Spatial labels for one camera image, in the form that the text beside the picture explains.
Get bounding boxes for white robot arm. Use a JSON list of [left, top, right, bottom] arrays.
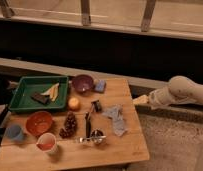
[[133, 76, 203, 109]]

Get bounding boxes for purple bowl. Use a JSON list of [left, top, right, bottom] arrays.
[[72, 74, 94, 93]]

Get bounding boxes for orange bowl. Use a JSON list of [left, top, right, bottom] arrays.
[[26, 111, 53, 136]]

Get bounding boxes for grey blue cloth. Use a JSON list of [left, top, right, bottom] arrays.
[[102, 105, 127, 136]]

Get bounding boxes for blue sponge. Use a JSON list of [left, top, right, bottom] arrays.
[[94, 80, 106, 93]]

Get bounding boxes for small dark can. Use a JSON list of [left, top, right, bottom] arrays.
[[91, 100, 102, 112]]

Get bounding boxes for metal measuring cup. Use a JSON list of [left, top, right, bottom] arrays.
[[78, 129, 106, 145]]

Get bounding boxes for yellow apple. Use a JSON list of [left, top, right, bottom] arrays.
[[68, 97, 80, 110]]

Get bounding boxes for dark grape bunch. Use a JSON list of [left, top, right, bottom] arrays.
[[59, 112, 77, 138]]

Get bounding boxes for yellow banana pieces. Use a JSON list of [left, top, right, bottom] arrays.
[[43, 83, 59, 102]]

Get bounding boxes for white cup red inside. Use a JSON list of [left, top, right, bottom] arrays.
[[36, 133, 57, 154]]

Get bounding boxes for green plastic tray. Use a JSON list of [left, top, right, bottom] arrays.
[[9, 76, 69, 113]]

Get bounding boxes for blue cup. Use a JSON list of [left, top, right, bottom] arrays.
[[6, 125, 24, 141]]

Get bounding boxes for black handled spatula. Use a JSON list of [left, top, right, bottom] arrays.
[[85, 104, 95, 139]]

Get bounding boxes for wooden railing post right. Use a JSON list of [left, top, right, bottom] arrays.
[[141, 0, 156, 32]]

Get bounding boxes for wooden railing post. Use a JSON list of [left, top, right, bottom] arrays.
[[141, 0, 156, 32], [81, 0, 91, 26], [0, 0, 15, 18]]

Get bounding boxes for wooden railing post middle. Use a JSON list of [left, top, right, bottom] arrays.
[[81, 0, 91, 26]]

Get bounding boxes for wooden railing post left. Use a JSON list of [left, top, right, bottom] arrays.
[[0, 0, 15, 18]]

